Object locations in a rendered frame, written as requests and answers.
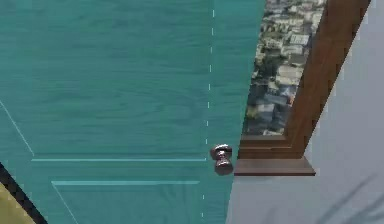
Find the brown framed window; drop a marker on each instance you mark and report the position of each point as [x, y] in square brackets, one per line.
[300, 100]

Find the teal room door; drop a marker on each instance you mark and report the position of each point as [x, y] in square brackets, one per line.
[116, 100]

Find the silver round door knob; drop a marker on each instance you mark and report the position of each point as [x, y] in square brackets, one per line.
[221, 159]

